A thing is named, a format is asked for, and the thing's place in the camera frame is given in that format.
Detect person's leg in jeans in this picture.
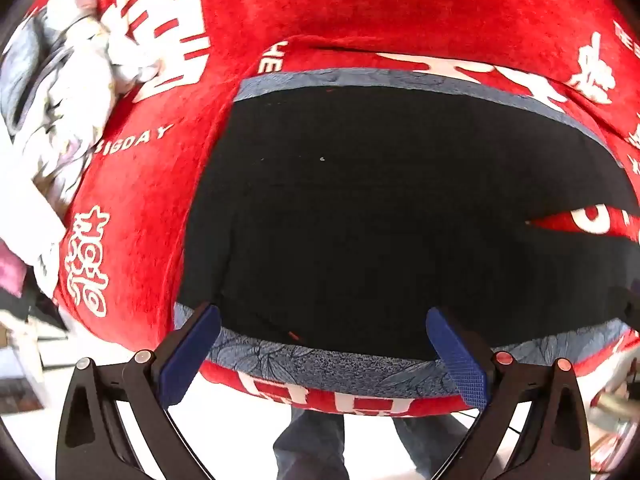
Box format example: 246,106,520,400
272,406,351,480
392,412,483,480

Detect black pants with grey-blue trim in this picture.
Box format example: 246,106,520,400
172,70,640,401

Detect floral patterned bedding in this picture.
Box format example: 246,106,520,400
0,0,166,211

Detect white cloth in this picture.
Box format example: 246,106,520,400
0,130,68,301

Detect red printed blanket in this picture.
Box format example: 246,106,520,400
10,0,640,418

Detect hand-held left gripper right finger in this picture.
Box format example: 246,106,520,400
426,306,591,480

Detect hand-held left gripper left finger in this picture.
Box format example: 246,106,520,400
55,302,222,480

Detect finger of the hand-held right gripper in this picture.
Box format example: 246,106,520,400
607,282,640,333

